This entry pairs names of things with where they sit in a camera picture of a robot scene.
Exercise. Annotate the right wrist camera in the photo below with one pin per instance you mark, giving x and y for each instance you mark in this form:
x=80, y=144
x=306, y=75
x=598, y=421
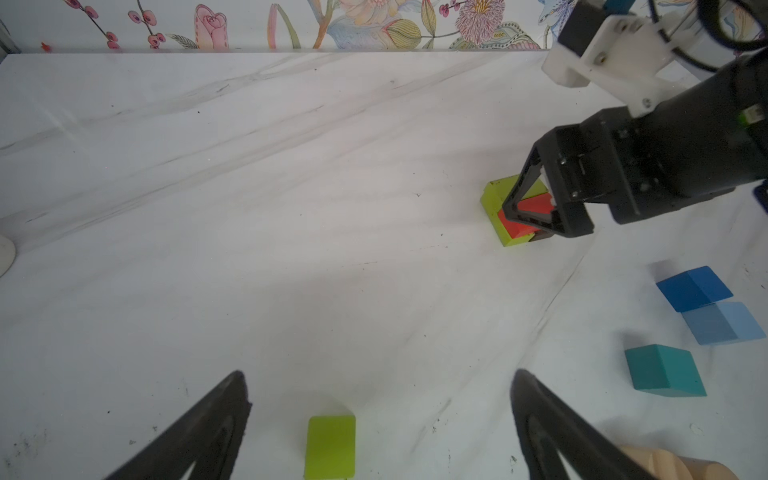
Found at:
x=623, y=54

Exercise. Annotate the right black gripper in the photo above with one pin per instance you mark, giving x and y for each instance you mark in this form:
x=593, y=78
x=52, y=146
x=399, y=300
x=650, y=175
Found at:
x=599, y=160

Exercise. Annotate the teal cube block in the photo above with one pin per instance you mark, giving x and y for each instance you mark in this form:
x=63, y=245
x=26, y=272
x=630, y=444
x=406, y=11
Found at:
x=664, y=371

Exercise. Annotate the dark brown wood block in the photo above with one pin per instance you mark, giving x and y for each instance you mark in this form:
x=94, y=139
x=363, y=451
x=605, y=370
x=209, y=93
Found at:
x=541, y=235

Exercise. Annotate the red rectangular block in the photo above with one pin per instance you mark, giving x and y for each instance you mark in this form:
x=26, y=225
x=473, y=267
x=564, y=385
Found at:
x=540, y=207

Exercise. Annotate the white bottle green cap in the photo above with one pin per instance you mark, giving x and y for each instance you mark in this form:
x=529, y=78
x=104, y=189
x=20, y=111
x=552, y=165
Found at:
x=7, y=254

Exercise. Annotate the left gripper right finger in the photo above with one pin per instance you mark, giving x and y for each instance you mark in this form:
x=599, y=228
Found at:
x=550, y=432

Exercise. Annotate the light blue cube block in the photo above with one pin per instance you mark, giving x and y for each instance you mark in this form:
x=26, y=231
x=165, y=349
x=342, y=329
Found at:
x=723, y=323

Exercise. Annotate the dark blue cube block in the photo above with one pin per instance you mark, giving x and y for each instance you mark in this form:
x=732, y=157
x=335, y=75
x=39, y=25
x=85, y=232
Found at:
x=694, y=289

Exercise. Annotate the natural wood cylinder left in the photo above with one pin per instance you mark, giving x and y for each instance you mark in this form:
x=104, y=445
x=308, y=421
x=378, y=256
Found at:
x=659, y=463

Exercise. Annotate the small lime green block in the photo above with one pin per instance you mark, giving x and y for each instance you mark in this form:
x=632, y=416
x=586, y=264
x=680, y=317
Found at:
x=330, y=448

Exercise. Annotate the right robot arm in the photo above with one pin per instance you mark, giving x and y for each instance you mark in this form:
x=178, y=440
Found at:
x=700, y=144

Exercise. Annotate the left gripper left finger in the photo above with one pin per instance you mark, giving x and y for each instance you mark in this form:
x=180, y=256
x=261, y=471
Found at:
x=203, y=443

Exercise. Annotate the lime green long block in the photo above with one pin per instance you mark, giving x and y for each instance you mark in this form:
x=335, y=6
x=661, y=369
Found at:
x=495, y=193

